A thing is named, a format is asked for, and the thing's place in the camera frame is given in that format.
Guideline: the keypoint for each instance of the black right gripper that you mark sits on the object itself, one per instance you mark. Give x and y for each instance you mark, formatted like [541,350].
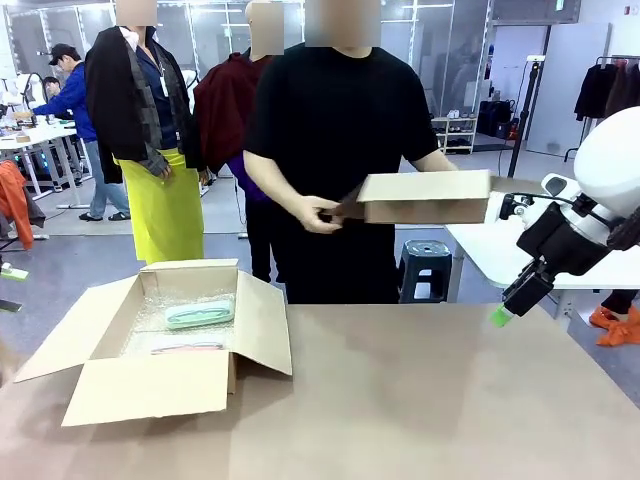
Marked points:
[562,240]

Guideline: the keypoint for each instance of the small cardboard box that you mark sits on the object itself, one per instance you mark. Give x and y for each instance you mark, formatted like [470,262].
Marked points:
[425,197]

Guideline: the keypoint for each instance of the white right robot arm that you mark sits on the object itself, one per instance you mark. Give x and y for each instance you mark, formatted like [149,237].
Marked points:
[607,150]

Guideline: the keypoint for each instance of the person's left forearm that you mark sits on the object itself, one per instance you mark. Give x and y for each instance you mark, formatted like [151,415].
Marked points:
[432,162]

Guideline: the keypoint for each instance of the person's right forearm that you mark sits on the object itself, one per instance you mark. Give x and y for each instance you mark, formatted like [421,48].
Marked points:
[275,182]

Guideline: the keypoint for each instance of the mint green glasses case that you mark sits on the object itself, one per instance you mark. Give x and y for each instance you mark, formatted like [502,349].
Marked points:
[200,314]

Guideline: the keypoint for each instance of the person's right hand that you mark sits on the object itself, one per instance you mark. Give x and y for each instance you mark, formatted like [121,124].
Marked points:
[317,215]

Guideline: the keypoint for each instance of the white side table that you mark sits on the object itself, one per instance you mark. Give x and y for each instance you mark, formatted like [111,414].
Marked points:
[495,255]

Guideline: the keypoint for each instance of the orange cloth on floor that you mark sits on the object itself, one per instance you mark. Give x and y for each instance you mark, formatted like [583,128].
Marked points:
[617,325]

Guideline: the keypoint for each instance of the dark blue plastic stool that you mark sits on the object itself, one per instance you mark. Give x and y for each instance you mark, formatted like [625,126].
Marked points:
[425,270]

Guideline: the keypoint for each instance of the white shoe rack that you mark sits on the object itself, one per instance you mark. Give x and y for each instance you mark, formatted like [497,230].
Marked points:
[457,135]

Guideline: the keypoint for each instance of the black suitcase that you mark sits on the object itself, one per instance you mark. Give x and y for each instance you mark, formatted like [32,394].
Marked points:
[495,120]

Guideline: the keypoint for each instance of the black tripod stand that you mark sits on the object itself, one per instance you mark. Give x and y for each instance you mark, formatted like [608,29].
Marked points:
[522,115]

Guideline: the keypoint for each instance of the clothes rack with dark garments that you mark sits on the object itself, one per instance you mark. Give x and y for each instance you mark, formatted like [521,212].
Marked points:
[605,90]

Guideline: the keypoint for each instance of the person in black t-shirt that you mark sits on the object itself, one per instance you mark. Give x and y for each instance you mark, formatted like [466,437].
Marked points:
[335,125]

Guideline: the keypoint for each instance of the mannequin with maroon top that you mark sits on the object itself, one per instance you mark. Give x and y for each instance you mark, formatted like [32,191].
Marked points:
[220,125]

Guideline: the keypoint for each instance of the clear bubble wrap sheet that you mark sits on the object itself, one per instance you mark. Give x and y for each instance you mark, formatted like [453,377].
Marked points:
[150,315]

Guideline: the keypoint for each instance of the large open cardboard box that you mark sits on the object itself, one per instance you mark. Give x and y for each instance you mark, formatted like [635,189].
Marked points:
[150,385]

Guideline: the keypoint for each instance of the mannequin with yellow skirt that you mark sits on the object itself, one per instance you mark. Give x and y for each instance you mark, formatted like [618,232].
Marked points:
[150,150]

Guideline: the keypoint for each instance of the person in blue jacket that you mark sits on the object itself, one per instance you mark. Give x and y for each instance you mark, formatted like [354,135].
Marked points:
[80,115]

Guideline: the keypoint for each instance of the green white floor item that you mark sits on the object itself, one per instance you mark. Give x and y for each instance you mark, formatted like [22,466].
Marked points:
[12,273]

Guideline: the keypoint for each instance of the white work desk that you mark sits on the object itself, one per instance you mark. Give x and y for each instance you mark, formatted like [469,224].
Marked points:
[35,140]

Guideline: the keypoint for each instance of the seated person in blue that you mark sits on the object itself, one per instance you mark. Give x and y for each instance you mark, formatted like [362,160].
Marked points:
[51,87]

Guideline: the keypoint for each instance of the orange jacket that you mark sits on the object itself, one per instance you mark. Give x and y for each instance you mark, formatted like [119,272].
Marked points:
[15,200]

